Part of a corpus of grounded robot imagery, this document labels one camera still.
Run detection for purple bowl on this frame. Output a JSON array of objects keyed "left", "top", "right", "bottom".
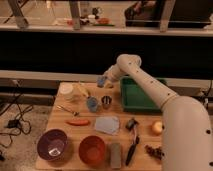
[{"left": 37, "top": 129, "right": 68, "bottom": 161}]

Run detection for orange bowl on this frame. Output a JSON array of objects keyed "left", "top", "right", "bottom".
[{"left": 78, "top": 135, "right": 106, "bottom": 167}]

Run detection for orange carrot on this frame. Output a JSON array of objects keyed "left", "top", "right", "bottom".
[{"left": 65, "top": 119, "right": 90, "bottom": 126}]

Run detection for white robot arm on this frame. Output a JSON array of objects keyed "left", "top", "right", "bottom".
[{"left": 104, "top": 54, "right": 213, "bottom": 171}]

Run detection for blue yellow sponge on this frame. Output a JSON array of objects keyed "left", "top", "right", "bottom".
[{"left": 97, "top": 76, "right": 113, "bottom": 88}]

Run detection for dark grape bunch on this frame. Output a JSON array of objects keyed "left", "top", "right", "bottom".
[{"left": 145, "top": 145, "right": 162, "bottom": 160}]

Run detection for grey sponge block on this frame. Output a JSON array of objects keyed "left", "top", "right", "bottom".
[{"left": 110, "top": 143, "right": 121, "bottom": 169}]

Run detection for black power cables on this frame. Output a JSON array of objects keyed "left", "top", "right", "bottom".
[{"left": 0, "top": 81, "right": 34, "bottom": 161}]

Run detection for light blue cloth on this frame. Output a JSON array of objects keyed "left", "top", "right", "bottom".
[{"left": 94, "top": 116, "right": 120, "bottom": 135}]

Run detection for black handled brush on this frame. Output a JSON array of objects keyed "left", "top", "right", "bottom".
[{"left": 125, "top": 118, "right": 140, "bottom": 166}]

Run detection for green plastic tray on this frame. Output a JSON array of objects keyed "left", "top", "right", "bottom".
[{"left": 120, "top": 76, "right": 161, "bottom": 113}]

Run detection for yellow apple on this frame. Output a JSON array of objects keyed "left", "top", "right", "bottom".
[{"left": 151, "top": 121, "right": 163, "bottom": 135}]

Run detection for yellow handled utensil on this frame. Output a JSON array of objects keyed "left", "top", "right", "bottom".
[{"left": 77, "top": 83, "right": 90, "bottom": 98}]

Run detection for blue cup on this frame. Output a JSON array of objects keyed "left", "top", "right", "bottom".
[{"left": 86, "top": 97, "right": 99, "bottom": 112}]

